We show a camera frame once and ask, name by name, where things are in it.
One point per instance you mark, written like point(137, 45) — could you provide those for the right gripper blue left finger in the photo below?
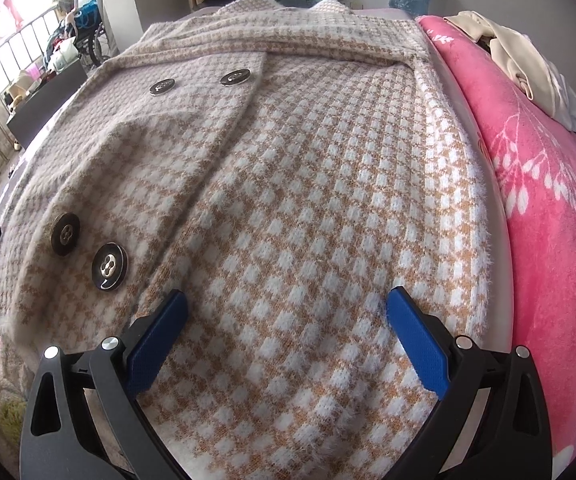
point(149, 341)

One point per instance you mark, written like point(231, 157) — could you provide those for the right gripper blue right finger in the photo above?
point(422, 338)

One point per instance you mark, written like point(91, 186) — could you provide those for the beige houndstooth wool coat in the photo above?
point(284, 169)

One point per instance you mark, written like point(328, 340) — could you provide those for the dark grey cabinet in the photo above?
point(34, 112)

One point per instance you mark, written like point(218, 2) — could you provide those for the pink floral blanket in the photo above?
point(534, 161)

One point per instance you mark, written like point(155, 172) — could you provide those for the wheelchair with blue bag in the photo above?
point(80, 26)

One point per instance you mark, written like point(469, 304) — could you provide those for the beige cream garment pile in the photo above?
point(519, 59)

